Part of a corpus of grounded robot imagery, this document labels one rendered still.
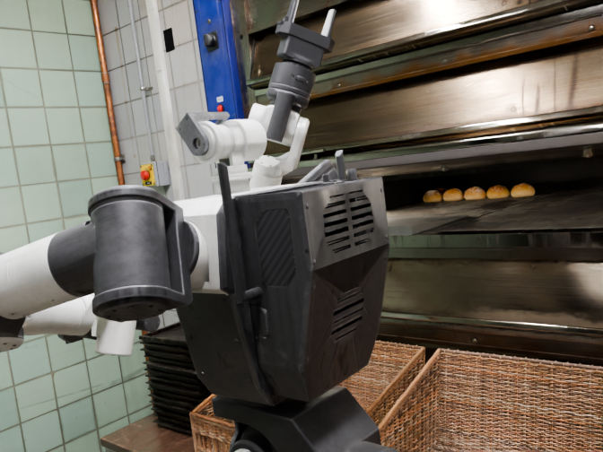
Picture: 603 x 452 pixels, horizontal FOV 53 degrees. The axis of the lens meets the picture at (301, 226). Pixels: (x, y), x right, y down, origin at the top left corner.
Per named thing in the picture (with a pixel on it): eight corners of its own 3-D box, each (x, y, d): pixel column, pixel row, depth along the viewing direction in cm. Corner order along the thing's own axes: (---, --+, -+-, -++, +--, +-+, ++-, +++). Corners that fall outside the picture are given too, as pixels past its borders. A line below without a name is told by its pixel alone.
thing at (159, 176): (156, 186, 254) (152, 162, 253) (170, 184, 248) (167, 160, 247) (142, 187, 249) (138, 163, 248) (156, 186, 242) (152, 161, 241)
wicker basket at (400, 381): (299, 401, 217) (290, 327, 214) (438, 434, 179) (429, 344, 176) (192, 461, 181) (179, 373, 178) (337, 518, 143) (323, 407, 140)
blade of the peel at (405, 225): (412, 235, 176) (410, 225, 176) (279, 237, 213) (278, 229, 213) (468, 215, 202) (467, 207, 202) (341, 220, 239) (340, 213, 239)
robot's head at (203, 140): (257, 142, 92) (231, 105, 94) (218, 145, 85) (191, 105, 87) (237, 169, 95) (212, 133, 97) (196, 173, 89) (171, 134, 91)
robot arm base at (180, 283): (153, 331, 82) (211, 307, 76) (66, 325, 72) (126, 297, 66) (144, 230, 87) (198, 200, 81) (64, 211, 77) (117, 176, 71)
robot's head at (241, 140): (271, 171, 96) (264, 116, 95) (226, 178, 88) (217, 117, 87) (241, 175, 100) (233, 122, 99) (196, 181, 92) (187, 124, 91)
